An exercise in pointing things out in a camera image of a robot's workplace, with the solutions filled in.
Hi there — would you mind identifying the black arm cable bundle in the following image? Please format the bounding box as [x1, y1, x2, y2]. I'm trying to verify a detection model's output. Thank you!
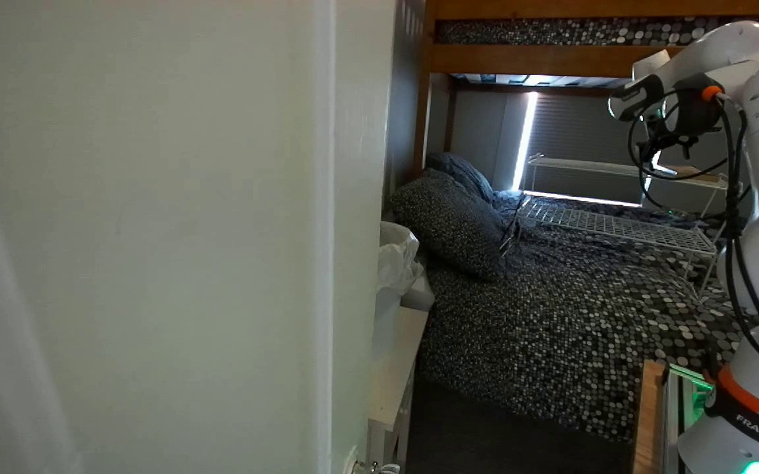
[628, 86, 759, 394]

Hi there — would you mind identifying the white panel door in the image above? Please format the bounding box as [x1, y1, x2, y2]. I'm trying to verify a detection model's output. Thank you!
[0, 0, 339, 474]

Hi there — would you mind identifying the black white dotted bedspread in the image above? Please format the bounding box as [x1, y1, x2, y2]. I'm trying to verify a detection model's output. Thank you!
[417, 196, 751, 444]

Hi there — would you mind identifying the wooden bunk bed frame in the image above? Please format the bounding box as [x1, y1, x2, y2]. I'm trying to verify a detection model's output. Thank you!
[411, 0, 759, 191]

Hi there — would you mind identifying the wooden base board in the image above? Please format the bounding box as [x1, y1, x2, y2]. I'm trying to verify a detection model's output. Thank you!
[629, 355, 670, 474]

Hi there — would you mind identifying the dotted bunk mattress bedding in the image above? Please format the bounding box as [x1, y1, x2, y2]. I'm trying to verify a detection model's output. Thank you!
[431, 16, 716, 49]

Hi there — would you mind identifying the grey window blind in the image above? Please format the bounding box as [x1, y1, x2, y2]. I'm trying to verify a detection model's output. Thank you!
[444, 86, 736, 215]

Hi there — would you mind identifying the white plastic bag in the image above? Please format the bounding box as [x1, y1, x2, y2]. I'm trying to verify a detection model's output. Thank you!
[377, 220, 436, 313]

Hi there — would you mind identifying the dotted dark pillow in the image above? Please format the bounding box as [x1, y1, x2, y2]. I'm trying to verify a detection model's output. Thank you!
[392, 170, 512, 286]
[431, 151, 523, 217]

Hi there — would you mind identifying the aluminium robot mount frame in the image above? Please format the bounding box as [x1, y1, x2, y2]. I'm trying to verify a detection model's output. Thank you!
[659, 361, 718, 474]

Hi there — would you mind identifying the white wire shelf rack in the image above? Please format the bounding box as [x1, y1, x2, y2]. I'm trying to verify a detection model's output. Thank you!
[513, 154, 736, 261]

